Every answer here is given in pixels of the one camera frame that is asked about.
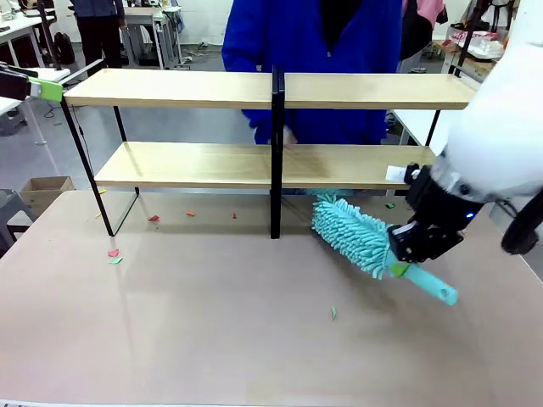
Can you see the grey frame wooden desk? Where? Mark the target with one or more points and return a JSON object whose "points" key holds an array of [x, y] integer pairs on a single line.
{"points": [[144, 17]]}

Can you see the wooden side table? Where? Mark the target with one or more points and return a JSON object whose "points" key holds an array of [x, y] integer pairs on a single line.
{"points": [[477, 65]]}

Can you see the white table with thin legs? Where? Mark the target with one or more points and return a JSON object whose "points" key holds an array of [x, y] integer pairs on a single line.
{"points": [[51, 74]]}

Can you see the person in blue jacket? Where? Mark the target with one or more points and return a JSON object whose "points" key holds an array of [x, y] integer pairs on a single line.
{"points": [[275, 42]]}

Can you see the red and white box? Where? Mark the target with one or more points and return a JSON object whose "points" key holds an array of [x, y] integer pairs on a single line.
{"points": [[483, 44]]}

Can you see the white lab bench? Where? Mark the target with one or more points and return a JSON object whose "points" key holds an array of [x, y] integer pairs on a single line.
{"points": [[17, 29]]}

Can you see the black frame wooden shelf rack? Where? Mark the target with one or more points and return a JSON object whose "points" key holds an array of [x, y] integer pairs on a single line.
{"points": [[191, 169]]}

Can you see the teal microfiber duster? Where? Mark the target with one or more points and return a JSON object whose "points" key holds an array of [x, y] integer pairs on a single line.
{"points": [[352, 233]]}

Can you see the large white table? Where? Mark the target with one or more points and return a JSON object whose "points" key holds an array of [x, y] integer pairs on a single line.
{"points": [[418, 123]]}

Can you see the black stand pole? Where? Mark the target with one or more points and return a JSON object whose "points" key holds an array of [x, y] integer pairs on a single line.
{"points": [[468, 42], [50, 42]]}

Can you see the brown cardboard box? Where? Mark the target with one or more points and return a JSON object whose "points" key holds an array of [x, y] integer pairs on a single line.
{"points": [[42, 199]]}

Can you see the person's right hand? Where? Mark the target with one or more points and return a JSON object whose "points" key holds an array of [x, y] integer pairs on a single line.
{"points": [[289, 136]]}

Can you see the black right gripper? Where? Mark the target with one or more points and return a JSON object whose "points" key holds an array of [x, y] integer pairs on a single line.
{"points": [[445, 207]]}

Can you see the pink garment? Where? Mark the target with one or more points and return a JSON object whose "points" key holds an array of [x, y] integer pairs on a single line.
{"points": [[428, 10]]}

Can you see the black wrist camera with label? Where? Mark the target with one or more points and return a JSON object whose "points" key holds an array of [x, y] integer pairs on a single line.
{"points": [[418, 174]]}

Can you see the person in dark clothes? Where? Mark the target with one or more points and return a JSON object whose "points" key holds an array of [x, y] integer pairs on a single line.
{"points": [[99, 29]]}

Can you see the grey metal stool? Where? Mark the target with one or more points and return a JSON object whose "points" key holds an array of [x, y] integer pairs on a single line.
{"points": [[10, 207]]}

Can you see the black backpack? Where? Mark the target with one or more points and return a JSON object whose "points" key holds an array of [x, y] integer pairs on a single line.
{"points": [[64, 48]]}

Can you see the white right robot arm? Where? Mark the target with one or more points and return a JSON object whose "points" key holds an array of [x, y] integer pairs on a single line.
{"points": [[500, 127]]}

